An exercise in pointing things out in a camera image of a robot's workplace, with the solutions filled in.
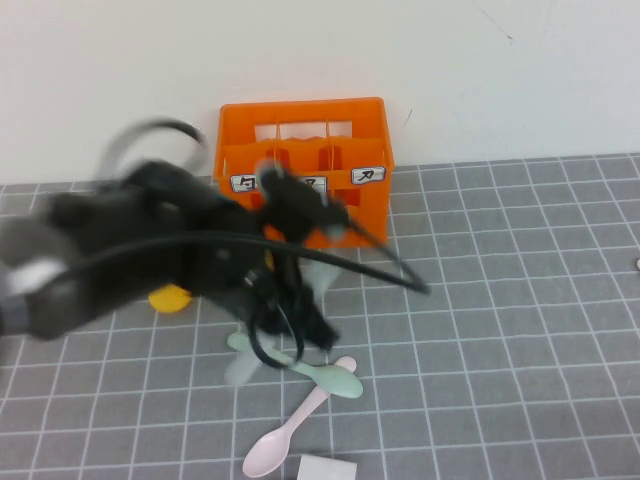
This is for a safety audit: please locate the orange plastic cutlery holder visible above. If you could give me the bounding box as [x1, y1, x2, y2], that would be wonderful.
[212, 96, 397, 251]

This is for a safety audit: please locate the grey plastic fork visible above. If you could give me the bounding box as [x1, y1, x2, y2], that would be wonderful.
[223, 262, 337, 387]

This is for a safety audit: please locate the white paper sheet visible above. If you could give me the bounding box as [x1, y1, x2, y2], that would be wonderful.
[298, 453, 358, 480]

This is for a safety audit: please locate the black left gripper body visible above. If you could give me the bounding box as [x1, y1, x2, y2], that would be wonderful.
[189, 219, 314, 324]

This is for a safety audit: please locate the pink plastic spoon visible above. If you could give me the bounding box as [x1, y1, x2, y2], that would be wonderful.
[242, 355, 358, 477]

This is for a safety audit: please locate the white label reading 勺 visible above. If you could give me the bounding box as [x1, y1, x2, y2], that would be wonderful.
[230, 174, 262, 194]

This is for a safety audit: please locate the yellow rubber duck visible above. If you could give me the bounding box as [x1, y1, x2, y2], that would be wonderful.
[147, 283, 194, 315]

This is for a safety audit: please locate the white label reading 刀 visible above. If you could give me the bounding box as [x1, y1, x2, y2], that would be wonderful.
[350, 166, 385, 187]

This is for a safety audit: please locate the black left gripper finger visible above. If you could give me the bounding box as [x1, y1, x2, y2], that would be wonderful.
[247, 294, 286, 337]
[294, 304, 342, 351]

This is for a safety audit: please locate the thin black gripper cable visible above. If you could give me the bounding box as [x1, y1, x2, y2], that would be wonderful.
[97, 117, 209, 182]

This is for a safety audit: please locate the mint green plastic spoon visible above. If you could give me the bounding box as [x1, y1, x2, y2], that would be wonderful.
[227, 332, 365, 400]

